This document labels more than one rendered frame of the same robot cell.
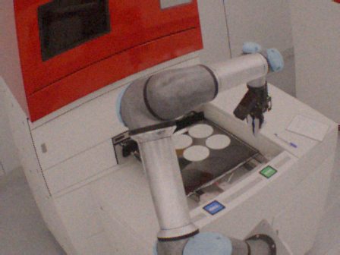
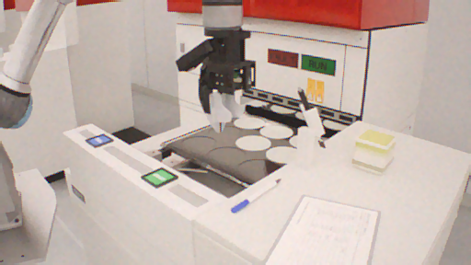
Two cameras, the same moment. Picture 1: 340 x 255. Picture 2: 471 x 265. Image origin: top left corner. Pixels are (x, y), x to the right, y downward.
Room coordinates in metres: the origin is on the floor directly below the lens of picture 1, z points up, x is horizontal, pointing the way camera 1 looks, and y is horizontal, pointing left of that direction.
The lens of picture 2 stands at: (1.24, -0.98, 1.33)
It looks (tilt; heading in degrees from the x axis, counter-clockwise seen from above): 23 degrees down; 75
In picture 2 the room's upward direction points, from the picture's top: straight up
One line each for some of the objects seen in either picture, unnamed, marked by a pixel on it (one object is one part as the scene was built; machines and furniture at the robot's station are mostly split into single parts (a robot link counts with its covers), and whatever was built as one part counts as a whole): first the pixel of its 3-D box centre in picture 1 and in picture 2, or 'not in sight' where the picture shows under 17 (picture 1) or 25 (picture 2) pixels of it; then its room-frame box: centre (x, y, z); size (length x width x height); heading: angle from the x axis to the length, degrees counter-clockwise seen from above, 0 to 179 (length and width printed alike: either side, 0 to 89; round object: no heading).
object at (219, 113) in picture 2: (261, 125); (220, 114); (1.39, -0.32, 1.08); 0.06 x 0.03 x 0.09; 126
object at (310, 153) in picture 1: (276, 125); (363, 212); (1.66, -0.47, 0.89); 0.62 x 0.35 x 0.14; 32
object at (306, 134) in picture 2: not in sight; (310, 134); (1.57, -0.35, 1.03); 0.06 x 0.04 x 0.13; 32
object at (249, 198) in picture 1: (243, 203); (130, 185); (1.19, -0.22, 0.89); 0.55 x 0.09 x 0.14; 122
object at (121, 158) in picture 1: (161, 133); (291, 122); (1.71, 0.04, 0.89); 0.44 x 0.02 x 0.10; 122
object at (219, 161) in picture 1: (196, 153); (253, 144); (1.54, -0.09, 0.90); 0.34 x 0.34 x 0.01; 32
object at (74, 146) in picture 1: (118, 122); (253, 74); (1.62, 0.19, 1.02); 0.82 x 0.03 x 0.40; 122
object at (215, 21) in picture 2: (254, 77); (224, 17); (1.40, -0.31, 1.27); 0.08 x 0.08 x 0.05
